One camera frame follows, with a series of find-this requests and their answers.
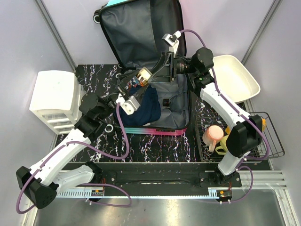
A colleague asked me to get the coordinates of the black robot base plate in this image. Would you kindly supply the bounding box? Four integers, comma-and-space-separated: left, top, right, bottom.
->
96, 162, 242, 188

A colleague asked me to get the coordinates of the aluminium rail frame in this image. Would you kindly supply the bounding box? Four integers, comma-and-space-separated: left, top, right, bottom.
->
42, 170, 286, 204

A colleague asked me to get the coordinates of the black marble pattern mat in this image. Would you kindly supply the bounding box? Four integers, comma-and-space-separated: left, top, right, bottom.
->
54, 63, 271, 163

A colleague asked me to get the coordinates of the colourful patterned cloth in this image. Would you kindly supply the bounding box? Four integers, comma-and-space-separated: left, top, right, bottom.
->
127, 76, 141, 89

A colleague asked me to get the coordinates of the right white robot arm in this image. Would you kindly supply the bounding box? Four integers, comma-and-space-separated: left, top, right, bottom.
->
150, 47, 266, 187

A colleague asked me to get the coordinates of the gold lid cosmetic jar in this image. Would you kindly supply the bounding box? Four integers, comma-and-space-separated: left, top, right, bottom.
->
136, 67, 152, 86

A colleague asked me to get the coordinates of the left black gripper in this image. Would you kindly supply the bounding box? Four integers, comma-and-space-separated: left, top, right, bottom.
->
98, 70, 149, 120

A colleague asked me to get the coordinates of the yellow-green mug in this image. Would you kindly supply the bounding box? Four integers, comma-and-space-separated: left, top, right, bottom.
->
215, 135, 229, 155

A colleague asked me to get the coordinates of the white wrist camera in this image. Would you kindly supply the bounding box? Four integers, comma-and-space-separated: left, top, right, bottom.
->
120, 96, 140, 115
162, 31, 182, 54

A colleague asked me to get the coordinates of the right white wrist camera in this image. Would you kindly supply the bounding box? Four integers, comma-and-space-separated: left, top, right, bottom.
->
162, 31, 182, 54

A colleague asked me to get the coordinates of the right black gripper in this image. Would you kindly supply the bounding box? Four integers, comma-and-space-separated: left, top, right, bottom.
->
144, 52, 198, 84

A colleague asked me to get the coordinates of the pink cup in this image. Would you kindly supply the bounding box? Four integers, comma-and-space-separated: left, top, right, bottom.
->
202, 125, 224, 153

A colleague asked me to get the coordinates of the black wire dish rack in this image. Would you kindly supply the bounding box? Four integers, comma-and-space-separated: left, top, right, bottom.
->
195, 112, 285, 162

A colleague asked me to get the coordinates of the orange-yellow plate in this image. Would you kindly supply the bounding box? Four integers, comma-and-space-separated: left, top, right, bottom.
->
225, 118, 267, 135

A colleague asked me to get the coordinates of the navy blue garment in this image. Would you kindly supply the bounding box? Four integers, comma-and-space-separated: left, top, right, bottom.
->
119, 85, 161, 127

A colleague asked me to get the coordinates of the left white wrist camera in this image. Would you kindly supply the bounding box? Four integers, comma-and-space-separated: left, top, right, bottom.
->
120, 96, 140, 115

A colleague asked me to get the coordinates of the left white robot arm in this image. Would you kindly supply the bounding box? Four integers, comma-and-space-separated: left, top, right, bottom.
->
16, 70, 150, 214

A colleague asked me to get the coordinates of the white plastic tray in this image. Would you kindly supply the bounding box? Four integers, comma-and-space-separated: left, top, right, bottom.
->
213, 55, 261, 104

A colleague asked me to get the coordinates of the white drawer organizer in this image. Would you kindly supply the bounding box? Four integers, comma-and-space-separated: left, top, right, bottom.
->
29, 70, 85, 135

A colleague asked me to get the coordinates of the pink and teal kids suitcase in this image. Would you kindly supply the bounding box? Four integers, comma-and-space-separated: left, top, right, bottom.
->
93, 0, 191, 136

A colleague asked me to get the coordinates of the small black jar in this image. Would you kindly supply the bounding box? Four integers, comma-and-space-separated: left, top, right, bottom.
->
162, 98, 170, 107

